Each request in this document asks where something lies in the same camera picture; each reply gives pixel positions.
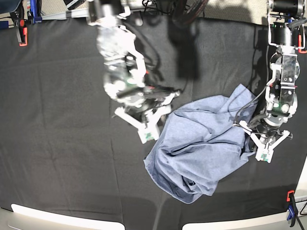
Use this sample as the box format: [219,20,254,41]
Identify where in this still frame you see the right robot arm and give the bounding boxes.
[88,0,181,130]

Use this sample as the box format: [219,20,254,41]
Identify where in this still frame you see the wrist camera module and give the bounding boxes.
[255,146,274,163]
[138,126,160,144]

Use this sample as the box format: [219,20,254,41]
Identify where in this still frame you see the red black cable bundle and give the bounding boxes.
[177,0,210,24]

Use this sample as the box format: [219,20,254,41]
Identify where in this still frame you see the light blue t-shirt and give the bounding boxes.
[144,85,257,204]

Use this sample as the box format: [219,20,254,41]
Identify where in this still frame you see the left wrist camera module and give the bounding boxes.
[255,146,274,163]

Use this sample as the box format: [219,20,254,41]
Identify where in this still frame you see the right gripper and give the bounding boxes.
[112,83,181,130]

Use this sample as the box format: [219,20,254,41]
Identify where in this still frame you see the orange blue clamp near right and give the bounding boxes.
[286,190,298,228]

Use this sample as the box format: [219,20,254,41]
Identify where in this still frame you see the blue clamp far left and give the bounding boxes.
[27,0,42,23]

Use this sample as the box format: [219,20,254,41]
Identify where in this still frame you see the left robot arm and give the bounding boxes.
[234,0,307,156]

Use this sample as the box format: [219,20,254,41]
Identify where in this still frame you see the orange black clamp far left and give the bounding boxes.
[14,19,28,46]

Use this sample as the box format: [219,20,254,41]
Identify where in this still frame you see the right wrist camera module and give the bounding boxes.
[138,126,160,144]

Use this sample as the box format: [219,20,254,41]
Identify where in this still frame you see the black table cloth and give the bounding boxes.
[0,16,307,230]

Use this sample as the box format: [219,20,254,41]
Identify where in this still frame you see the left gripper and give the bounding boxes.
[234,112,293,151]

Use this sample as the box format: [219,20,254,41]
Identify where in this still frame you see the aluminium frame rail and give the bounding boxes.
[42,8,88,21]

